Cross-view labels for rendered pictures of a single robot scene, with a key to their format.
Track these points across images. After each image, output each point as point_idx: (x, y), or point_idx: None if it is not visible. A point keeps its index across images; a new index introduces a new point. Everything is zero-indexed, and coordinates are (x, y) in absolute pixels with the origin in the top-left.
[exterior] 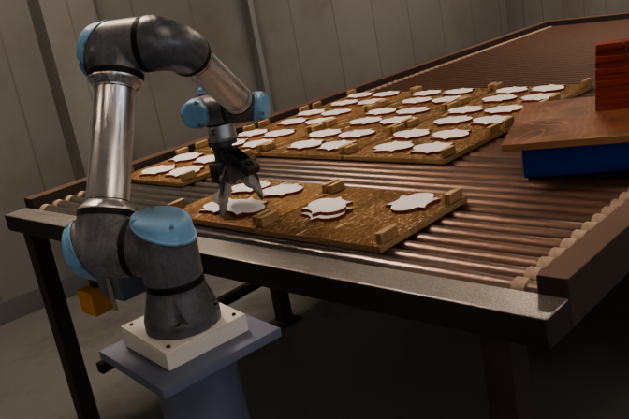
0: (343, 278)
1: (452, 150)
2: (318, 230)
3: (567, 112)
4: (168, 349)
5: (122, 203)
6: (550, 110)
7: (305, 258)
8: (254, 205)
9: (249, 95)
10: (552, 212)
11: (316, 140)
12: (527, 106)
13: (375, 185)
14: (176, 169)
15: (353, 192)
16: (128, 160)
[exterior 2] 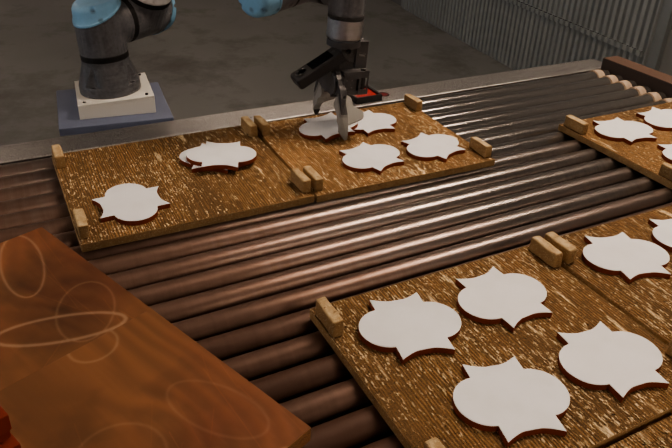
0: (45, 140)
1: (326, 322)
2: (167, 145)
3: (65, 401)
4: (78, 82)
5: None
6: (137, 398)
7: (129, 137)
8: (321, 129)
9: None
10: None
11: None
12: (266, 409)
13: (303, 229)
14: (641, 125)
15: (272, 193)
16: None
